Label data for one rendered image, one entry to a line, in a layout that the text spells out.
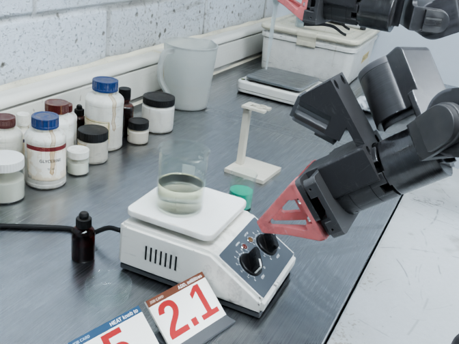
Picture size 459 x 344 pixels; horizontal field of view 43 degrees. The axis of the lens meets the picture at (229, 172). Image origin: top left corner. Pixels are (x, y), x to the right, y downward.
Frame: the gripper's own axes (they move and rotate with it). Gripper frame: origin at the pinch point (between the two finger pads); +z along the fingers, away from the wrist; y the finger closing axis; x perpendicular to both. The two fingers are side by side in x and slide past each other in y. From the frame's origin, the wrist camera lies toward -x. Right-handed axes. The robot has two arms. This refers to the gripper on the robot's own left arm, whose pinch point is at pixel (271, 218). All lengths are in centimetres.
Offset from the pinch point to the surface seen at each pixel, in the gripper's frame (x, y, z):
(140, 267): -1.0, 1.4, 19.4
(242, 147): -5.7, -39.0, 20.4
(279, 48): -22, -114, 34
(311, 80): -9, -97, 24
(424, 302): 21.7, -15.1, -5.3
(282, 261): 7.6, -8.0, 6.3
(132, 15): -43, -60, 40
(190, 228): -2.8, 0.3, 10.2
